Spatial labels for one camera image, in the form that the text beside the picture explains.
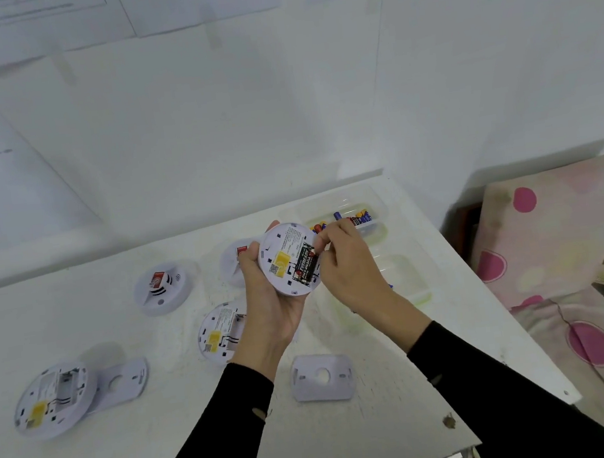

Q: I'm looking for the person's right hand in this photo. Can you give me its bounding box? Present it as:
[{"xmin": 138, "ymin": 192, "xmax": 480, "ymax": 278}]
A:
[{"xmin": 311, "ymin": 211, "xmax": 426, "ymax": 347}]

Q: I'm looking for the person's left hand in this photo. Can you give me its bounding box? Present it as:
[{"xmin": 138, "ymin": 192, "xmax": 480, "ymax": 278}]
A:
[{"xmin": 221, "ymin": 239, "xmax": 317, "ymax": 368}]

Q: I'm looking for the black battery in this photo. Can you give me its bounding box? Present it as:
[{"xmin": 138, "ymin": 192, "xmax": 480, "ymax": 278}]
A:
[
  {"xmin": 299, "ymin": 245, "xmax": 324, "ymax": 287},
  {"xmin": 288, "ymin": 240, "xmax": 314, "ymax": 282}
]

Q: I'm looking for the white round smoke detector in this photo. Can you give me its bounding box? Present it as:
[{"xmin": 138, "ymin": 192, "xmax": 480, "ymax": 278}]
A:
[
  {"xmin": 193, "ymin": 300, "xmax": 254, "ymax": 369},
  {"xmin": 253, "ymin": 217, "xmax": 325, "ymax": 301},
  {"xmin": 8, "ymin": 358, "xmax": 104, "ymax": 444},
  {"xmin": 130, "ymin": 260, "xmax": 198, "ymax": 320},
  {"xmin": 218, "ymin": 236, "xmax": 263, "ymax": 290}
]

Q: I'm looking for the mounting plate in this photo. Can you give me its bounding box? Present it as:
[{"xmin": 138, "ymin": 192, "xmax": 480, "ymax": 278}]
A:
[
  {"xmin": 288, "ymin": 350, "xmax": 357, "ymax": 408},
  {"xmin": 81, "ymin": 356, "xmax": 154, "ymax": 417}
]

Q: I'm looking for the person's right forearm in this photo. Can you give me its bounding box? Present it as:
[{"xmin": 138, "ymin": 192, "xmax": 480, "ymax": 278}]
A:
[{"xmin": 390, "ymin": 292, "xmax": 604, "ymax": 458}]

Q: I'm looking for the person's left forearm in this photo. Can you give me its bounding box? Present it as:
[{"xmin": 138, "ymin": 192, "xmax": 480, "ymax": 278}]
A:
[{"xmin": 130, "ymin": 346, "xmax": 298, "ymax": 458}]

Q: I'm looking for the clear plastic container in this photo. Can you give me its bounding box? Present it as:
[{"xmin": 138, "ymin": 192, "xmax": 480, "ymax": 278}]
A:
[
  {"xmin": 293, "ymin": 186, "xmax": 395, "ymax": 252},
  {"xmin": 333, "ymin": 250, "xmax": 436, "ymax": 318}
]

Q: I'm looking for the pink dotted pillow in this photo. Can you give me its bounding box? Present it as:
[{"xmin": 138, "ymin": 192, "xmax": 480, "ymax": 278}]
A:
[{"xmin": 460, "ymin": 152, "xmax": 604, "ymax": 315}]

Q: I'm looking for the white paper with text lines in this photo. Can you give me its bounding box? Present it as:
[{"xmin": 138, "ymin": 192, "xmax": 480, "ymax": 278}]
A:
[{"xmin": 0, "ymin": 57, "xmax": 105, "ymax": 239}]

